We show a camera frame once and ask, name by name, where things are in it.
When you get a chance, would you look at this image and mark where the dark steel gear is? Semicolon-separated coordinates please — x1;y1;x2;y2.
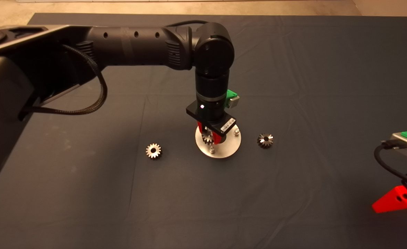
257;133;274;149

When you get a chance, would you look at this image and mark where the round metal carrier plate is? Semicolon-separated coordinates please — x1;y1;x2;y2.
195;119;242;159

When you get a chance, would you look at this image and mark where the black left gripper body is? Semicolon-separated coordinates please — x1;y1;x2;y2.
186;97;237;136

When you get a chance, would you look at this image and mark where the thin black camera cable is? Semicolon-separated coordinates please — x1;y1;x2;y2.
165;20;209;28
374;140;407;190

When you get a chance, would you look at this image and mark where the thick black braided cable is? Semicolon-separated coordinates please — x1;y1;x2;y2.
18;44;108;121

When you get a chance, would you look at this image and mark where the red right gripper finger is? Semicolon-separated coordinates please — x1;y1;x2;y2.
372;185;407;214

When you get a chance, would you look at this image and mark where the dark grey table cloth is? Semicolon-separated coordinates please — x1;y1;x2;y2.
0;12;407;249

